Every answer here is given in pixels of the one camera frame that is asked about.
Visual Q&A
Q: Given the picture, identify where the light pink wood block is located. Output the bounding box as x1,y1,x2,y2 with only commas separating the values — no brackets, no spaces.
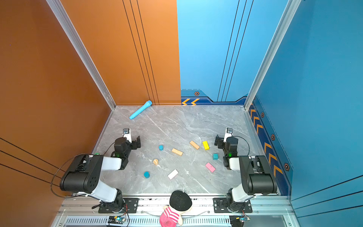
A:
167,169,179,180

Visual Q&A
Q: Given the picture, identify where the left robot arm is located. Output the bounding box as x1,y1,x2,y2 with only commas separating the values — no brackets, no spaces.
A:
60,136,141,213

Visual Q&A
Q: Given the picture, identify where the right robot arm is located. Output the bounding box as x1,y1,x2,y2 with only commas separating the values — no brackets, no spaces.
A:
215,135,278,213

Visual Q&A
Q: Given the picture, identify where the yellow wood block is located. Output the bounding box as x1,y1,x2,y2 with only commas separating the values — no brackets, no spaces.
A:
202,141,210,150

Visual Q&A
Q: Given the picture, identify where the teal cube block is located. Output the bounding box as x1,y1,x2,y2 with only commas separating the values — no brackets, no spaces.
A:
213,153,219,160

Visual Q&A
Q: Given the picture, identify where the dark pink wood block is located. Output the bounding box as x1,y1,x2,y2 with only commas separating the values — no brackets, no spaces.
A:
205,162,216,173

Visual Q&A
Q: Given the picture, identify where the large teal cylinder block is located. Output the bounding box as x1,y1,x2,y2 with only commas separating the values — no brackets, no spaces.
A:
144,171,150,178

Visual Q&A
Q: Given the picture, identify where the blue toy microphone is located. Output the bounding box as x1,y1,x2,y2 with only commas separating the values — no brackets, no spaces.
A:
129,100,153,120

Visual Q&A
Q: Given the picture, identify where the doll with black hat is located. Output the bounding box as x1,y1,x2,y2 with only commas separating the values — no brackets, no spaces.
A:
159,190,192,227

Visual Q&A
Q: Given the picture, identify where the green circuit board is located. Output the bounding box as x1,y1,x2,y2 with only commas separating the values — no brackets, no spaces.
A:
107,216,128,227

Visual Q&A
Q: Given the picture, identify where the right small circuit board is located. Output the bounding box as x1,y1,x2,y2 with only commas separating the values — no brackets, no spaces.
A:
239,216,250,223

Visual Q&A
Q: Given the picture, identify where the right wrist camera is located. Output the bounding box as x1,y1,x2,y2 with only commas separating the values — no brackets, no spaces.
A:
223,128,233,143

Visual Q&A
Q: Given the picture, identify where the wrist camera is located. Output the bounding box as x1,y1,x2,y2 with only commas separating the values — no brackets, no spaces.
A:
223,128,233,143
123,128,132,143

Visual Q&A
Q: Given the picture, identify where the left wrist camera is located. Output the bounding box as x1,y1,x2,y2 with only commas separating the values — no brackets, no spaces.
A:
123,128,132,143

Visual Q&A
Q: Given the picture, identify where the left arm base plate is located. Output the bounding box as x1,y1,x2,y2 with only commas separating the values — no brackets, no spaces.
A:
98,197,139,214

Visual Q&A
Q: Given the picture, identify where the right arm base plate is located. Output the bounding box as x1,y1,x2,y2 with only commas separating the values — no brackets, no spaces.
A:
213,198,253,213

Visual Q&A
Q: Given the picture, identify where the aluminium front rail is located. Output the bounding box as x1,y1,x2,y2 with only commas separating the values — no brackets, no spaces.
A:
51,194,300,227

